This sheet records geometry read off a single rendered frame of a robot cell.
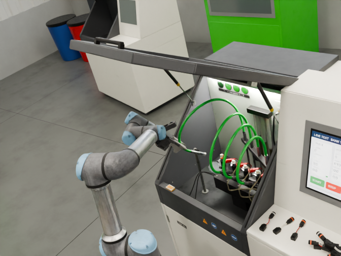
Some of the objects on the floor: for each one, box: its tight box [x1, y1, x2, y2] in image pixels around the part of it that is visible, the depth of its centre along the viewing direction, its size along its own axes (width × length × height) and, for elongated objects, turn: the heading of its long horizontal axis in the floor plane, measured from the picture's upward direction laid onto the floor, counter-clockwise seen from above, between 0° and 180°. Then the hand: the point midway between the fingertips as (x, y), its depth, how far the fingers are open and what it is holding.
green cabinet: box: [204, 0, 319, 53], centre depth 489 cm, size 105×81×162 cm
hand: (185, 146), depth 217 cm, fingers closed
